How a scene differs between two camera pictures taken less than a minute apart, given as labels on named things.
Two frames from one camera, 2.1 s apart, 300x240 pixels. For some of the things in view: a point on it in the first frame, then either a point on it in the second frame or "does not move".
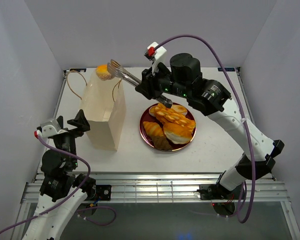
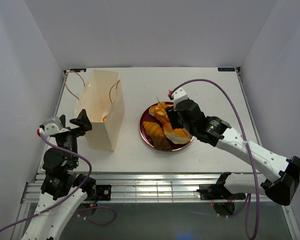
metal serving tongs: [116, 70] to [183, 129]
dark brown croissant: [161, 142] does not move
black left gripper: [81, 122] does not move
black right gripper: [147, 88] to [172, 115]
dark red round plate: [148, 118] does not move
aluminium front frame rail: [169, 187] does not move
